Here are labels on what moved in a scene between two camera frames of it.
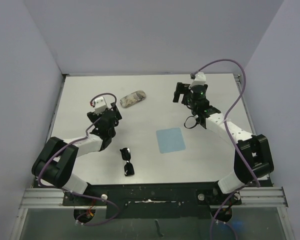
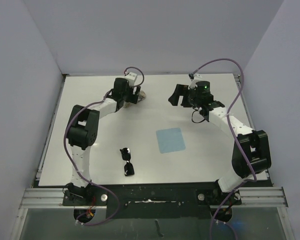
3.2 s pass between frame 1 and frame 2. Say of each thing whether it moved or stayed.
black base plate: stayed
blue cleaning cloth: stayed
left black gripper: moved
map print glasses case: stayed
